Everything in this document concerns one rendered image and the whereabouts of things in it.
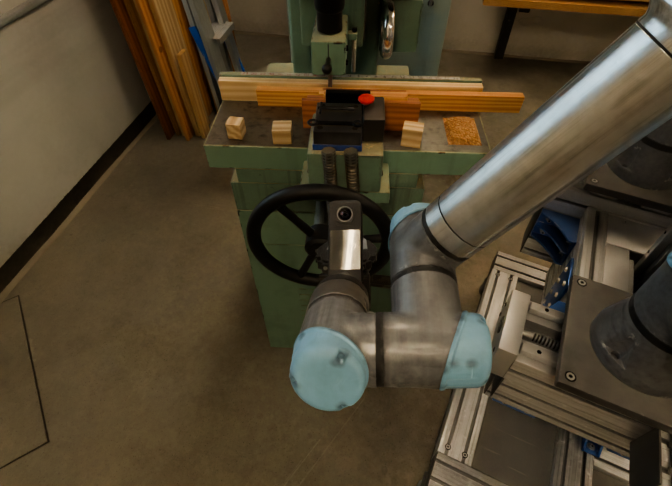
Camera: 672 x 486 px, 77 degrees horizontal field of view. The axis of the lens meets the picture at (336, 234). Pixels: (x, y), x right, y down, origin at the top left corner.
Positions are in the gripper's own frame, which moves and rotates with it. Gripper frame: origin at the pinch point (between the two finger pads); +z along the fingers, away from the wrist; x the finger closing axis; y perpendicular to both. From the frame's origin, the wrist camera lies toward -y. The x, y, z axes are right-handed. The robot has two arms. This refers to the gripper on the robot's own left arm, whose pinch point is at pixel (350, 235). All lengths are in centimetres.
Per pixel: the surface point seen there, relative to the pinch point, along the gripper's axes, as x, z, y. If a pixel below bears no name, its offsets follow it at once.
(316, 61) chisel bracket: -7.5, 24.2, -28.9
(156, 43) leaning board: -100, 142, -48
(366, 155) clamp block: 2.7, 10.0, -11.8
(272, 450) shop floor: -30, 33, 82
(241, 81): -26.1, 32.4, -26.1
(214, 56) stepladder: -57, 101, -37
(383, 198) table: 5.6, 15.0, -2.4
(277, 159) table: -16.7, 21.4, -9.8
